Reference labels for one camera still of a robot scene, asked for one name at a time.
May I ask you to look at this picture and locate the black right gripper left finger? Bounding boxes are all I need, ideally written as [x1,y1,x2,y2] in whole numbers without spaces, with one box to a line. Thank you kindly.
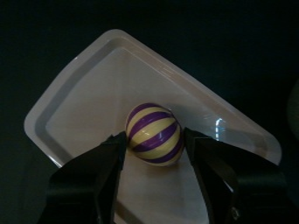
[36,130,128,224]

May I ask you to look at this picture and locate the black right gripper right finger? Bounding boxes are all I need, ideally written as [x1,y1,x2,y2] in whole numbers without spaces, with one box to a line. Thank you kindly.
[181,127,299,224]

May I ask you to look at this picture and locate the purple and cream striped onion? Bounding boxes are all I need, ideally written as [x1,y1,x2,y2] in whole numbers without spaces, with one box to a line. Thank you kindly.
[124,102,184,167]

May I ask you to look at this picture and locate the pink square plastic plate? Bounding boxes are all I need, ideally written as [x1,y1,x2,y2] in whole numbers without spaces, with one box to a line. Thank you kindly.
[22,28,283,224]

